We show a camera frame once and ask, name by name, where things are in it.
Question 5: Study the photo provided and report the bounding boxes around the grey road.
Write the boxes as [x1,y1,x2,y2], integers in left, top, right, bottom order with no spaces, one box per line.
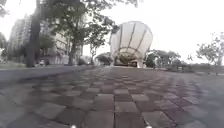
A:
[0,64,98,85]

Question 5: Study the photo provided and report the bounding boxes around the white tent canopy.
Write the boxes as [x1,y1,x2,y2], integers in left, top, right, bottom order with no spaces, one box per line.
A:
[108,20,154,69]

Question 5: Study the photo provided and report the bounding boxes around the tall building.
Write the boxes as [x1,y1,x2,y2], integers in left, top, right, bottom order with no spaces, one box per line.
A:
[5,14,84,66]

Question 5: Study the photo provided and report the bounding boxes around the checkered brown tile pavement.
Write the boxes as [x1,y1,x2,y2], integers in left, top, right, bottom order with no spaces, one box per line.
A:
[0,65,224,128]

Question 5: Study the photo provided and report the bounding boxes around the tree with forked trunk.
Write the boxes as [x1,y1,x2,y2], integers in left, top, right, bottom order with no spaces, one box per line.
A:
[46,0,139,67]

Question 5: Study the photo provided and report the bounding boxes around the small thin tree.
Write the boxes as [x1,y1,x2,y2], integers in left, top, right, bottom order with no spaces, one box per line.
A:
[83,19,118,66]

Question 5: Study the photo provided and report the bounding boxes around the sparse tree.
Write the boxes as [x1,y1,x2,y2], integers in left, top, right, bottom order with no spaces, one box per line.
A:
[195,31,224,68]

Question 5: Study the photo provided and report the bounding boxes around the row of trees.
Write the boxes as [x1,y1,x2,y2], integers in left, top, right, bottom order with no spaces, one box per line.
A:
[144,49,184,70]

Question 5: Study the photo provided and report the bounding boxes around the low hedge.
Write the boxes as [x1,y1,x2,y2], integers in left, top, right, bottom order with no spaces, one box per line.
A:
[165,62,224,76]

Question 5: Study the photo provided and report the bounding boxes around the grass strip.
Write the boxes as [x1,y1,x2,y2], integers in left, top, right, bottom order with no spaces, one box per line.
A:
[0,61,28,71]

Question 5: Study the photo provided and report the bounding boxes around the tree with thick trunk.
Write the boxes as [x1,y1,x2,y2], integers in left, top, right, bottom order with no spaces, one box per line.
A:
[19,0,73,69]

